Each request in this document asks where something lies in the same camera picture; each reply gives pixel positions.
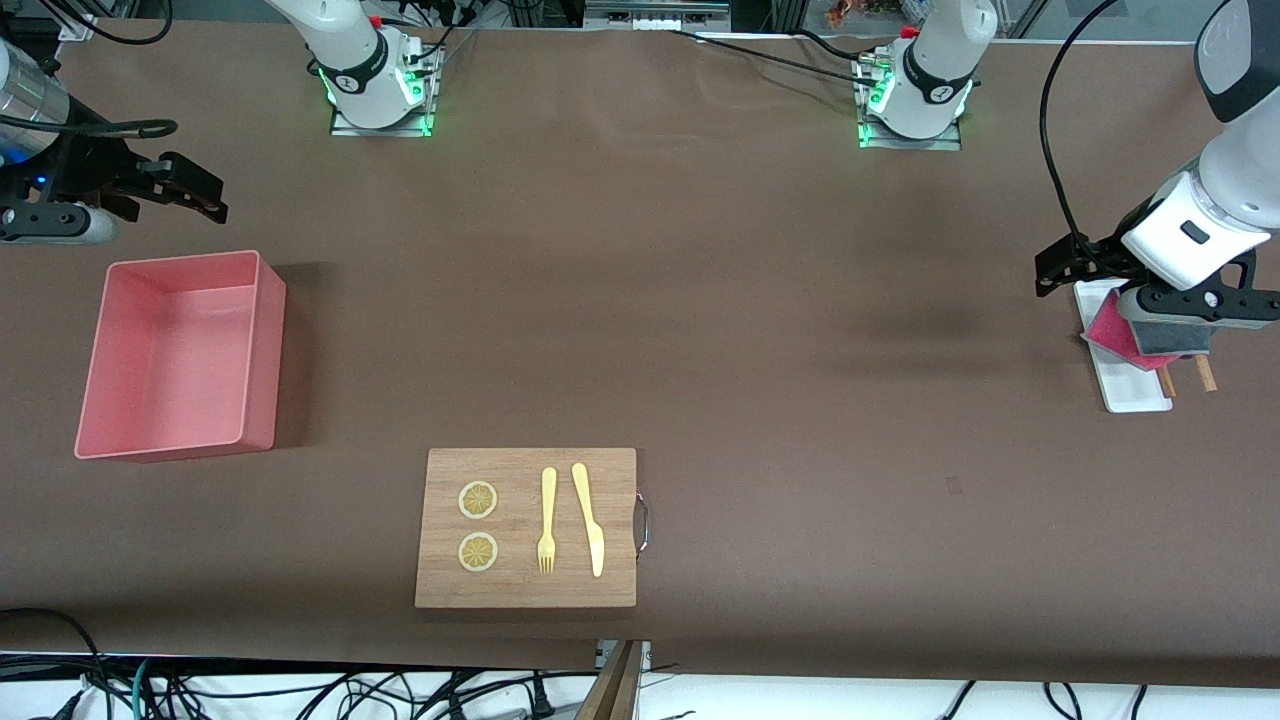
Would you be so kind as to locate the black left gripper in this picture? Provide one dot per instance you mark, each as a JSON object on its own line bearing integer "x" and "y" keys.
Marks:
{"x": 1098, "y": 256}

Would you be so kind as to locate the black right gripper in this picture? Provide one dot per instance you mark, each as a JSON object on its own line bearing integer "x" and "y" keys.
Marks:
{"x": 92, "y": 168}

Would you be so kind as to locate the grey and red cloth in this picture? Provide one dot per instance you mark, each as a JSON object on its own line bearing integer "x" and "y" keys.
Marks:
{"x": 1110, "y": 335}

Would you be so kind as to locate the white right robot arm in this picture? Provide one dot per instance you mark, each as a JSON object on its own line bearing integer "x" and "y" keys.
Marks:
{"x": 360, "y": 60}

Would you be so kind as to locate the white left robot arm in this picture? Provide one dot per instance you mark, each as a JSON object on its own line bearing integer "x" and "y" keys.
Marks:
{"x": 940, "y": 50}

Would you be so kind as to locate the white rectangular tray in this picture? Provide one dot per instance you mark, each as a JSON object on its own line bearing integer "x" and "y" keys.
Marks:
{"x": 1135, "y": 392}

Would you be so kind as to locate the brown wooden chopstick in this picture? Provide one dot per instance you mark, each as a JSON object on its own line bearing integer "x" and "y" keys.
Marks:
{"x": 1206, "y": 374}
{"x": 1166, "y": 382}

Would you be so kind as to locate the pink plastic bin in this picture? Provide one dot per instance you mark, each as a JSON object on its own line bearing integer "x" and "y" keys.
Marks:
{"x": 170, "y": 350}

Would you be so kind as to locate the yellow lemon slice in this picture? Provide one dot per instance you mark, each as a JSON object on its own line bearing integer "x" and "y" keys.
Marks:
{"x": 478, "y": 553}
{"x": 478, "y": 500}

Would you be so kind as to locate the yellow plastic fork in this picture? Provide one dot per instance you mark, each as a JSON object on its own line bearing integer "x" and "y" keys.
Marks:
{"x": 548, "y": 500}

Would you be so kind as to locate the wooden cutting board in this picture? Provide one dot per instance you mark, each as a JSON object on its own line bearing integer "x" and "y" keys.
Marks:
{"x": 520, "y": 590}

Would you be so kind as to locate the yellow plastic knife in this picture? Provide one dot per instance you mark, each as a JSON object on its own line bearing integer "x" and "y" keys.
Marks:
{"x": 590, "y": 520}

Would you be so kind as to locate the wooden plank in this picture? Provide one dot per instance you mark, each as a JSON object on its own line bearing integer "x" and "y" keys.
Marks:
{"x": 612, "y": 695}

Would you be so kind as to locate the aluminium frame corner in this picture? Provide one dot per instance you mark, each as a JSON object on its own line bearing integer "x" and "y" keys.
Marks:
{"x": 78, "y": 28}

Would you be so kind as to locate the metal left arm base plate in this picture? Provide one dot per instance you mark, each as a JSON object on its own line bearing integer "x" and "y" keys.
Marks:
{"x": 868, "y": 135}

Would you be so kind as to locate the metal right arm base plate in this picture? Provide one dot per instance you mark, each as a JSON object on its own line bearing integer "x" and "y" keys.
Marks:
{"x": 425, "y": 75}

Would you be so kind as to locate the metal bracket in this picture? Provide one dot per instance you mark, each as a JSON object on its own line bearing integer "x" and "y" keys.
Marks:
{"x": 645, "y": 655}

